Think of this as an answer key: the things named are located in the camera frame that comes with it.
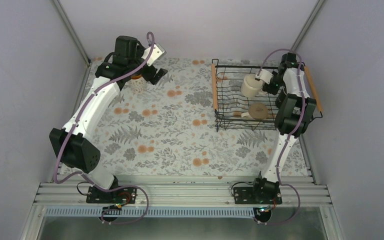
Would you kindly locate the black wire dish rack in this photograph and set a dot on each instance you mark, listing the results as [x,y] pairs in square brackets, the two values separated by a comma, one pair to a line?
[229,103]

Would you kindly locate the aluminium corner frame post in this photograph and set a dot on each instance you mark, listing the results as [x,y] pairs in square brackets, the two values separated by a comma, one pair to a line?
[71,30]

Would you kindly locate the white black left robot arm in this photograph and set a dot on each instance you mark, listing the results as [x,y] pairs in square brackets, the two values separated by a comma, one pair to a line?
[72,144]

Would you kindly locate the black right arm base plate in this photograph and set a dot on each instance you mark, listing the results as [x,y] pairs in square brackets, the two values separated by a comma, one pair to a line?
[246,195]

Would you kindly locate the floral patterned white mug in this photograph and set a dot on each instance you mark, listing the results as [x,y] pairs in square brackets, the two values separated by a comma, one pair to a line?
[138,83]

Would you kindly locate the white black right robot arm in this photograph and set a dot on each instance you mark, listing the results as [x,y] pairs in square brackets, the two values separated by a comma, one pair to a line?
[295,112]

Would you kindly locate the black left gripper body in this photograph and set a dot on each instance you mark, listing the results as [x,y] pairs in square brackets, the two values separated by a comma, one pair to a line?
[148,76]

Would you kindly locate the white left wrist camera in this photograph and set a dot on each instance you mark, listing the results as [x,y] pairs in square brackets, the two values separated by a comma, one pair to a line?
[157,53]

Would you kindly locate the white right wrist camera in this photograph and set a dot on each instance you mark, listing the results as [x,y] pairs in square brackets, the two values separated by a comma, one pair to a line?
[264,75]

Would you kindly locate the beige brown mug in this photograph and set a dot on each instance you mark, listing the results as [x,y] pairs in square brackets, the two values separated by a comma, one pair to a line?
[256,111]

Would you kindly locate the grey slotted cable duct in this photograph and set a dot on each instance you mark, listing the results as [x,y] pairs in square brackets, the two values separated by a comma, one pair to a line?
[153,212]

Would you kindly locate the black mug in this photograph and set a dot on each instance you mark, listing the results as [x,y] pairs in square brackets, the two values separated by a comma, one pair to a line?
[279,99]

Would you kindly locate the floral patterned table mat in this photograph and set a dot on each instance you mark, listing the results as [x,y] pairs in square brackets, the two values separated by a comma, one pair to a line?
[170,128]

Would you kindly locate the cream white mug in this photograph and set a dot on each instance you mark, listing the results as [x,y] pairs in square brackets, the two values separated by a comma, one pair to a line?
[250,86]

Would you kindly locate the aluminium mounting rail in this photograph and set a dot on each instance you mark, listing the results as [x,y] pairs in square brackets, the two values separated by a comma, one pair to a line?
[187,191]

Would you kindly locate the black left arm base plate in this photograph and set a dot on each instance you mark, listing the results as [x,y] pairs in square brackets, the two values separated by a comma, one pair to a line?
[123,196]

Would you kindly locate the right aluminium corner post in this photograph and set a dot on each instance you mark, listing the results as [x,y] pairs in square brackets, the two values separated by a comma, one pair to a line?
[308,23]

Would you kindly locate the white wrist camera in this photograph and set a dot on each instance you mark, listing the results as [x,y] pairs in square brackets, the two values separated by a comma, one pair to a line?
[264,75]
[157,53]

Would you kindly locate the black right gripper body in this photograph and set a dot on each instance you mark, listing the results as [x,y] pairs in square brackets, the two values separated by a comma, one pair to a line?
[274,90]

